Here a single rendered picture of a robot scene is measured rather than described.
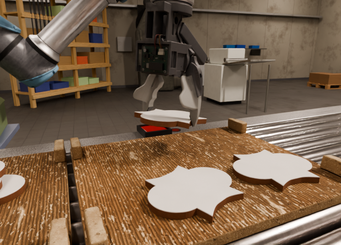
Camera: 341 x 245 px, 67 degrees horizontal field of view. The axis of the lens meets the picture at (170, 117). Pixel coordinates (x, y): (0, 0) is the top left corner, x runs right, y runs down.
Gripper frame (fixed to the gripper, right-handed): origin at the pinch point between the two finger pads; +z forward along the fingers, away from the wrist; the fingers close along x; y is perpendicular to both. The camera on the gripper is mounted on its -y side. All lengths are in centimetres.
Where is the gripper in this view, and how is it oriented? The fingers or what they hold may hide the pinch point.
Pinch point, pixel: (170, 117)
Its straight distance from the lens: 50.5
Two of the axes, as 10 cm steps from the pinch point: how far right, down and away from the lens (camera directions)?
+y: -5.3, 1.5, -8.3
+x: 8.4, 1.7, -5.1
